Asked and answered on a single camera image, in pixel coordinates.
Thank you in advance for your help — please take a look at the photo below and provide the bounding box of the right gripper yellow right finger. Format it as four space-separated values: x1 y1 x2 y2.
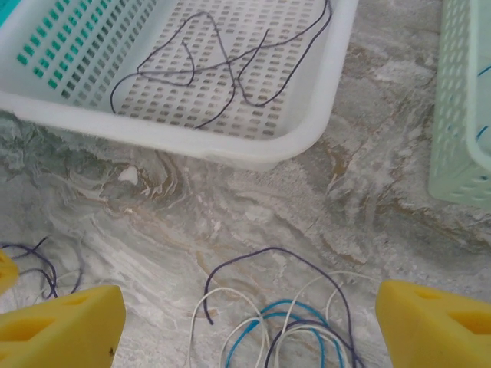
375 279 491 368

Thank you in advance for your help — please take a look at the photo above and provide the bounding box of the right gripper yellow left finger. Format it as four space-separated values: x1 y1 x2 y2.
0 285 127 368

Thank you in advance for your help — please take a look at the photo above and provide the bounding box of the thin purple cable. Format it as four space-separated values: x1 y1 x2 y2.
110 0 333 130
0 236 84 300
204 247 367 368

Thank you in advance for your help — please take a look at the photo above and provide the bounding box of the thin white cable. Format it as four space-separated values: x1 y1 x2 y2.
189 287 269 368
229 270 384 368

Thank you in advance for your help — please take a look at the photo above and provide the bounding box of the thin blue cable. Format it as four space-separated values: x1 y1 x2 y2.
474 64 491 140
223 298 334 368

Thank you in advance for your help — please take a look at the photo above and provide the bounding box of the light green plastic basket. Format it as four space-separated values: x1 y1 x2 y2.
429 0 491 210

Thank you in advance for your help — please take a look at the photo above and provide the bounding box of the white plastic basket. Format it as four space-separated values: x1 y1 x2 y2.
0 0 360 172

